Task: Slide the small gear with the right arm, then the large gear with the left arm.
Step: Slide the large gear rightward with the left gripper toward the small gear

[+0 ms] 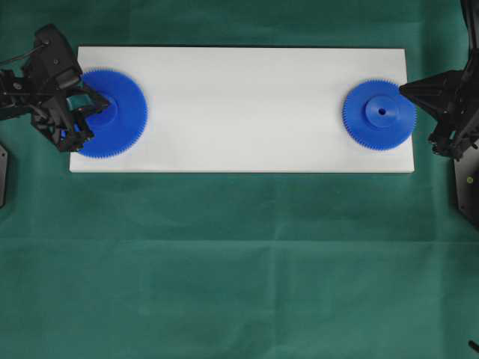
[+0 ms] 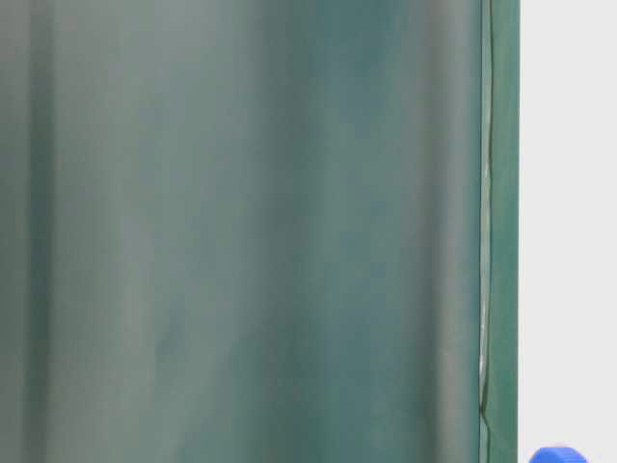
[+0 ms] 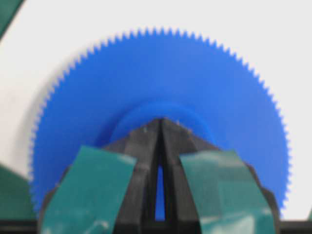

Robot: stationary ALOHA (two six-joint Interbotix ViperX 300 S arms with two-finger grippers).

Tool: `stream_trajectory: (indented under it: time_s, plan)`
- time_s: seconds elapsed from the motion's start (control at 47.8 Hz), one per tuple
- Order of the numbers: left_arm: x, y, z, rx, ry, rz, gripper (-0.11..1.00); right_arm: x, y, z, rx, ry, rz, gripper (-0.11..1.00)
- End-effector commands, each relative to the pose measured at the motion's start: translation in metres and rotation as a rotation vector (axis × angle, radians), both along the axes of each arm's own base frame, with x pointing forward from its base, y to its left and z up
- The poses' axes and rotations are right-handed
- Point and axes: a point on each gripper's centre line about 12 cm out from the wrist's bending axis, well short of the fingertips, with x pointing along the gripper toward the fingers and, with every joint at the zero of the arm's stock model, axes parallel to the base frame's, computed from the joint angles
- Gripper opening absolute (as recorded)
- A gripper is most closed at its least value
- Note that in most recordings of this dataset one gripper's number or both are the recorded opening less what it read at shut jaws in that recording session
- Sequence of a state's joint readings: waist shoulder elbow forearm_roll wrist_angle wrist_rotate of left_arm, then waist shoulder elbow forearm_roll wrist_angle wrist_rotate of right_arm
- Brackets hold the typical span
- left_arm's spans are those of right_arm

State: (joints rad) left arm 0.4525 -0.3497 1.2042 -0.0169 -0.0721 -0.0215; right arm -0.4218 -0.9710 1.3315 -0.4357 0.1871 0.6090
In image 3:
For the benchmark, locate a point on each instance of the large blue gear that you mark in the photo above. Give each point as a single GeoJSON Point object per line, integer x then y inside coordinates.
{"type": "Point", "coordinates": [125, 82]}

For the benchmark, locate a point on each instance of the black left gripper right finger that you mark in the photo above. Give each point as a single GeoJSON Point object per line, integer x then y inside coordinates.
{"type": "Point", "coordinates": [214, 191]}

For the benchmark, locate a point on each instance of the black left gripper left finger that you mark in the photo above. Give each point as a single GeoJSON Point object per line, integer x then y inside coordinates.
{"type": "Point", "coordinates": [107, 191]}

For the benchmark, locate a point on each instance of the white rectangular board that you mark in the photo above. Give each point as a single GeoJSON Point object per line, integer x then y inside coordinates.
{"type": "Point", "coordinates": [273, 36]}

